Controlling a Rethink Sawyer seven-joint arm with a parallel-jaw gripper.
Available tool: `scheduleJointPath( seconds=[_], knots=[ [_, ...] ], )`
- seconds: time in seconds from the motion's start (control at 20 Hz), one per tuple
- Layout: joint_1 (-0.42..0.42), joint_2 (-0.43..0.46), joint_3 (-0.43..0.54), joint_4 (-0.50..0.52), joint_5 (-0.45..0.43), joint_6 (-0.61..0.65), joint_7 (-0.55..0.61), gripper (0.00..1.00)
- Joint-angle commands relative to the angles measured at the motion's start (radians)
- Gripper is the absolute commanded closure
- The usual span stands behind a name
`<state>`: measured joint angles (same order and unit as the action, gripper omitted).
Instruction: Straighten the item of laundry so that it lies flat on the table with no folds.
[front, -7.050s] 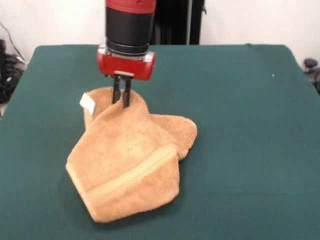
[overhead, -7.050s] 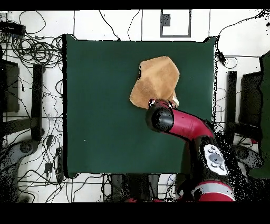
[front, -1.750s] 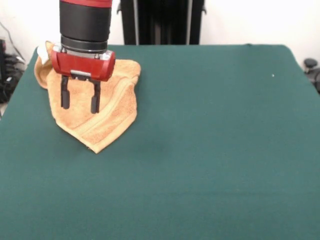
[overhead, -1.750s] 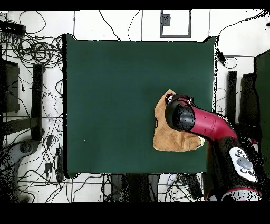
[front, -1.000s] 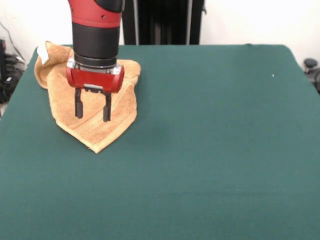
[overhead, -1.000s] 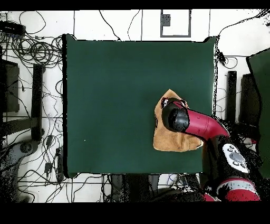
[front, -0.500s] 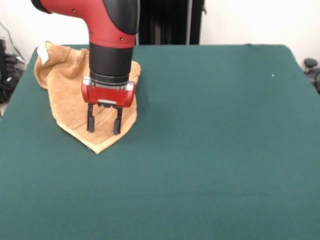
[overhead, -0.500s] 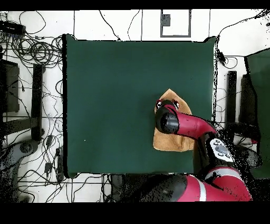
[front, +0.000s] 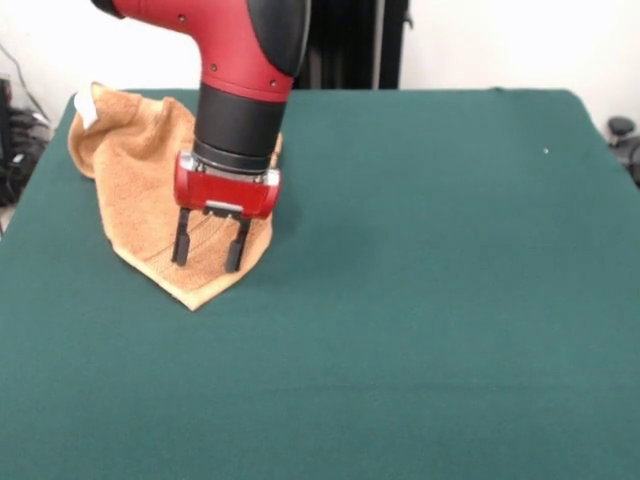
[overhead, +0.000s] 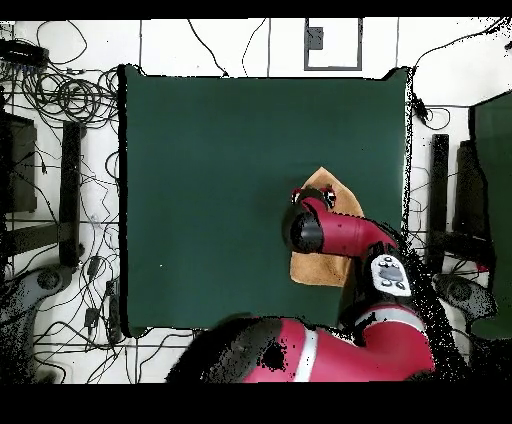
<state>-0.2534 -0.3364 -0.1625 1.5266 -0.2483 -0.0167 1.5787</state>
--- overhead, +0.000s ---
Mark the tan terry towel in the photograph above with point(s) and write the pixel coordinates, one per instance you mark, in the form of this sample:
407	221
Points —
320	270

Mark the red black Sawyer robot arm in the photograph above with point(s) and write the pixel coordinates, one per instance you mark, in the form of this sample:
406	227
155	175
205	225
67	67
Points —
348	236

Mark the black box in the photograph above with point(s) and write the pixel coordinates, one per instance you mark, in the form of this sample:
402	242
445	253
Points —
20	164
468	192

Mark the dark green table cloth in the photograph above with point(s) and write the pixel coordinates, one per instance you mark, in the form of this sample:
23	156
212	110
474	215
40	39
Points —
200	140

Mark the gray black floor stand base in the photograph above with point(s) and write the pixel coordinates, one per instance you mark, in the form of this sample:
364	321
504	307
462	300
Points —
48	280
460	290

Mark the gray square floor box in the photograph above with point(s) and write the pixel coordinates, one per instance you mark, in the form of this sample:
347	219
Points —
314	38

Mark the dark green fabric sheet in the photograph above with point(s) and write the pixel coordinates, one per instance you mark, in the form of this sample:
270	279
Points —
500	160

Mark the small black power adapter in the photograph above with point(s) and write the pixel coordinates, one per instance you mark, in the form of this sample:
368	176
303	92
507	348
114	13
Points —
91	318
94	266

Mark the black power strip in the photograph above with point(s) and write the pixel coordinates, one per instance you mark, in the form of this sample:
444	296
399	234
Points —
24	52

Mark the black metal stand frame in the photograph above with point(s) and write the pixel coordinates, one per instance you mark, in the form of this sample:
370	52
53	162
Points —
70	192
438	200

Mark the gray floor hatch frame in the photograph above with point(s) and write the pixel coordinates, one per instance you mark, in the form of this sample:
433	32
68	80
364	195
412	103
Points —
332	68

